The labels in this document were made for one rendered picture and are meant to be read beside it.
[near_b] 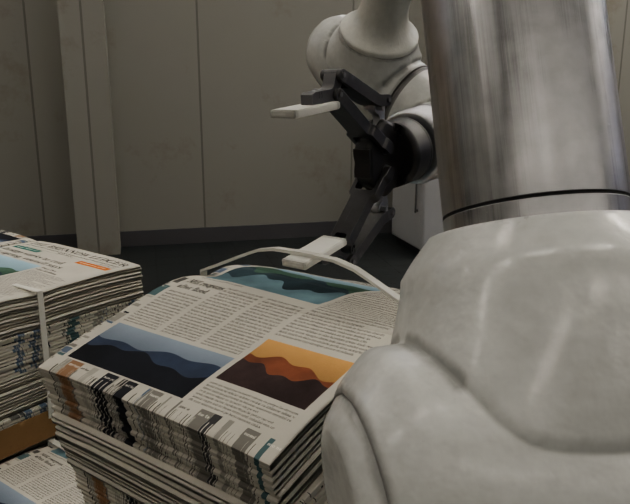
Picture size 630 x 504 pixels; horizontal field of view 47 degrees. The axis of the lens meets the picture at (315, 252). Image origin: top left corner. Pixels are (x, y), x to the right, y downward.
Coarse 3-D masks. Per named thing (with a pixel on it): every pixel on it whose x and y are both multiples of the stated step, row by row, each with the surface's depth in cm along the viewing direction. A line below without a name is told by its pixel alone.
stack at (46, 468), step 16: (32, 448) 106; (48, 448) 105; (0, 464) 100; (16, 464) 100; (32, 464) 100; (48, 464) 100; (64, 464) 100; (0, 480) 96; (16, 480) 96; (32, 480) 96; (48, 480) 96; (64, 480) 97; (0, 496) 93; (16, 496) 93; (32, 496) 93; (48, 496) 93; (64, 496) 93; (80, 496) 93
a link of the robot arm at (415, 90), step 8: (416, 72) 91; (424, 72) 91; (408, 80) 91; (416, 80) 90; (424, 80) 90; (400, 88) 91; (408, 88) 90; (416, 88) 90; (424, 88) 89; (392, 96) 91; (400, 96) 90; (408, 96) 90; (416, 96) 89; (424, 96) 89; (392, 104) 91; (400, 104) 90; (408, 104) 90; (416, 104) 89; (392, 112) 91
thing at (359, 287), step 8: (272, 272) 81; (280, 272) 82; (288, 272) 83; (296, 272) 87; (312, 280) 78; (320, 280) 79; (328, 280) 81; (336, 280) 84; (344, 280) 87; (344, 288) 75; (352, 288) 76; (360, 288) 77; (368, 288) 78; (376, 288) 80; (392, 288) 89; (376, 296) 72; (384, 296) 73
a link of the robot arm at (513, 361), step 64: (448, 0) 39; (512, 0) 37; (576, 0) 37; (448, 64) 39; (512, 64) 36; (576, 64) 36; (448, 128) 39; (512, 128) 36; (576, 128) 36; (448, 192) 39; (512, 192) 36; (576, 192) 35; (448, 256) 36; (512, 256) 33; (576, 256) 32; (448, 320) 34; (512, 320) 32; (576, 320) 32; (384, 384) 34; (448, 384) 32; (512, 384) 31; (576, 384) 31; (384, 448) 32; (448, 448) 31; (512, 448) 30; (576, 448) 30
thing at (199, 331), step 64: (128, 320) 70; (192, 320) 68; (256, 320) 66; (320, 320) 65; (64, 384) 64; (128, 384) 60; (192, 384) 58; (256, 384) 56; (320, 384) 55; (64, 448) 68; (128, 448) 61; (192, 448) 54; (256, 448) 50; (320, 448) 53
